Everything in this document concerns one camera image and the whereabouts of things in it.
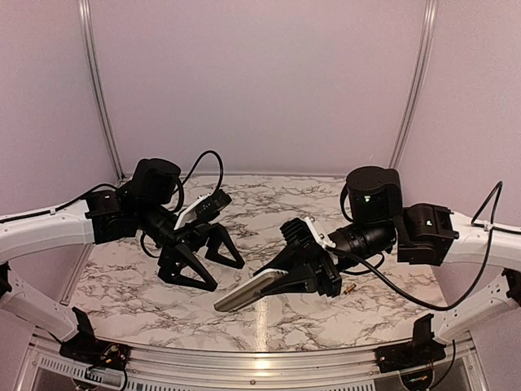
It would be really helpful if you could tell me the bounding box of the left aluminium corner post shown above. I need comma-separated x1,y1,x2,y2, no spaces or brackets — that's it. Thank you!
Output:
77,0,125,182

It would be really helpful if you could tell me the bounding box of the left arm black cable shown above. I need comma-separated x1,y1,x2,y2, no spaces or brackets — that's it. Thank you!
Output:
138,150,225,260

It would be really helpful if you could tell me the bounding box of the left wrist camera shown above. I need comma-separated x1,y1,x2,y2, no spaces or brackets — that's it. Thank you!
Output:
174,189,231,230

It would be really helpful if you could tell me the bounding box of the grey white remote control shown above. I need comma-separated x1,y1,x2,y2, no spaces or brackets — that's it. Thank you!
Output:
213,268,288,313

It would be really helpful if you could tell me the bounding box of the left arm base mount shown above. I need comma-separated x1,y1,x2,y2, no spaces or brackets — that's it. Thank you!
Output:
59,307,130,371

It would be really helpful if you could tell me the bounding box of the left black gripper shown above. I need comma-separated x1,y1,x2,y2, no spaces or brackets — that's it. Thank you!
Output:
138,199,246,292

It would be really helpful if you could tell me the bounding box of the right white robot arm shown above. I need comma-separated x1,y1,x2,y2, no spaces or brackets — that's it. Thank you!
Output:
261,166,520,365

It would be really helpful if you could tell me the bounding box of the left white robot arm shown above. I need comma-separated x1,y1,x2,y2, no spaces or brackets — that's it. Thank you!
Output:
1,158,244,362

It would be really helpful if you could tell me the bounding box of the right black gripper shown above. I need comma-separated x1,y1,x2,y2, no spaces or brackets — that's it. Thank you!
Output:
257,220,400,299

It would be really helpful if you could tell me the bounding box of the gold AA battery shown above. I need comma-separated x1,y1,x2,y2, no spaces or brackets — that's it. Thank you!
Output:
344,284,357,295

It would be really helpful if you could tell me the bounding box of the right aluminium corner post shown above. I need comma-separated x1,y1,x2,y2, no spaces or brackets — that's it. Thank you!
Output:
388,0,439,169

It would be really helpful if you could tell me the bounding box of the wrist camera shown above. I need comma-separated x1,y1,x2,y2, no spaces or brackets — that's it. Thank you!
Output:
174,189,231,230
280,217,336,249

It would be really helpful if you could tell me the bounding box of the aluminium corner post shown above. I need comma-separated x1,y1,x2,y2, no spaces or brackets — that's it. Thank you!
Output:
388,0,439,169
77,0,125,182

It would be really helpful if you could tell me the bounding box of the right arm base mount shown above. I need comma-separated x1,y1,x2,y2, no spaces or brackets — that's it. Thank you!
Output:
374,314,446,373

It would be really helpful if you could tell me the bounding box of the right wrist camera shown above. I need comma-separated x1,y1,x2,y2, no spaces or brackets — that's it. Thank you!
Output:
280,217,336,249

